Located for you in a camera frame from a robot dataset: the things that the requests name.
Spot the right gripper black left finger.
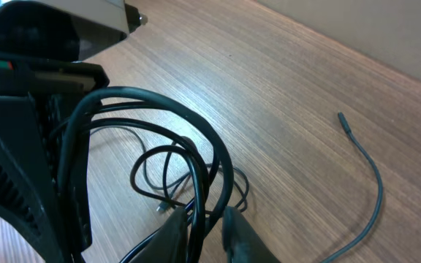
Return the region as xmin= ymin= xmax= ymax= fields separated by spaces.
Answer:
xmin=132 ymin=207 xmax=188 ymax=263

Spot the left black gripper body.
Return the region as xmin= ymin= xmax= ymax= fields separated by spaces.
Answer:
xmin=0 ymin=50 xmax=111 ymax=121

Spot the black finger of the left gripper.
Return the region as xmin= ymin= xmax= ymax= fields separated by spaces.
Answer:
xmin=0 ymin=96 xmax=72 ymax=262
xmin=68 ymin=131 xmax=92 ymax=252

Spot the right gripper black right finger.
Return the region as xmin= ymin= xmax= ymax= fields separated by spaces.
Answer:
xmin=221 ymin=206 xmax=280 ymax=263

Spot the black cable bundle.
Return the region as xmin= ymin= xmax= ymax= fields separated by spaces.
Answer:
xmin=49 ymin=85 xmax=251 ymax=263

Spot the separated black cable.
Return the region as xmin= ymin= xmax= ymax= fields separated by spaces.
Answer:
xmin=319 ymin=111 xmax=384 ymax=263

